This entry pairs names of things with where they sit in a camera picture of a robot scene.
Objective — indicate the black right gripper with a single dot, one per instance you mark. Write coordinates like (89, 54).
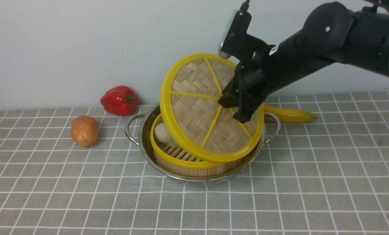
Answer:
(303, 53)

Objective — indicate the yellow bamboo steamer lid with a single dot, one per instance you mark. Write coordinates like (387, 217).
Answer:
(195, 120)

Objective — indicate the yellow bamboo steamer basket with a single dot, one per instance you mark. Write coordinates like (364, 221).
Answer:
(179, 162)

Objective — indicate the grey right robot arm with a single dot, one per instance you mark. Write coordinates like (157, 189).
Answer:
(362, 36)

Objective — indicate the stainless steel pot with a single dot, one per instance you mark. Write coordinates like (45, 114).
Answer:
(138, 129)

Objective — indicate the yellow banana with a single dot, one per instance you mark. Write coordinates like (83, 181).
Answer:
(290, 116)

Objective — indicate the red bell pepper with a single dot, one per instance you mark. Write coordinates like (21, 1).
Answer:
(120, 101)

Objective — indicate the grey checked tablecloth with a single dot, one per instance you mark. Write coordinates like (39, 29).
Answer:
(329, 177)

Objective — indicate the brown potato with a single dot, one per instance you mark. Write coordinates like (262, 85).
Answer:
(84, 131)

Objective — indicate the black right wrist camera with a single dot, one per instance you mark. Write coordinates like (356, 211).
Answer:
(236, 41)

